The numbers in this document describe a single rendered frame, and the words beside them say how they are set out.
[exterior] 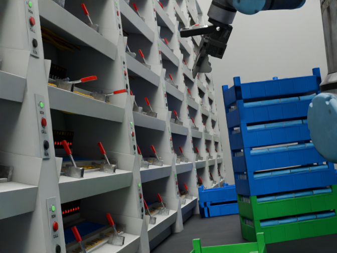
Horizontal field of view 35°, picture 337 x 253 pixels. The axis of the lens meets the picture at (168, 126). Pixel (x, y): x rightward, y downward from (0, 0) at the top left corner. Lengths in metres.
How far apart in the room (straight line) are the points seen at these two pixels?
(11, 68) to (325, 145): 0.64
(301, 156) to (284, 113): 0.15
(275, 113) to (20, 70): 1.03
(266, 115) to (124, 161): 0.50
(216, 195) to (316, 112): 1.71
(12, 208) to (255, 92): 1.09
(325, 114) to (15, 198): 0.62
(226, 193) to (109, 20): 1.36
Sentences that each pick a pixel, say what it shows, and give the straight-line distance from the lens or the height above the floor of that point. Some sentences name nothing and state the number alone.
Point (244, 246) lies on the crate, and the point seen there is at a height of 0.05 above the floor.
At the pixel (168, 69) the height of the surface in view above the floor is 0.84.
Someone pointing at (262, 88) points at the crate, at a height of 0.51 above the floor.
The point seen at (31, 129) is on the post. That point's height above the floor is 0.39.
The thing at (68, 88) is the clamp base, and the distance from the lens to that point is 1.25.
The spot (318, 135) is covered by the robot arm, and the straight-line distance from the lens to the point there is 1.17.
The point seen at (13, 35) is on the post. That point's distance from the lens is 1.04.
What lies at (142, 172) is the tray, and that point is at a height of 0.28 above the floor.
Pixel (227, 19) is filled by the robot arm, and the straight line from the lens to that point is 1.80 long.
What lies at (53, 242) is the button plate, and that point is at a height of 0.18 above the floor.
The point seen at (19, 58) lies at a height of 0.53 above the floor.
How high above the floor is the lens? 0.30
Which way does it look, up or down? 4 degrees up
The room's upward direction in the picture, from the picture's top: 7 degrees counter-clockwise
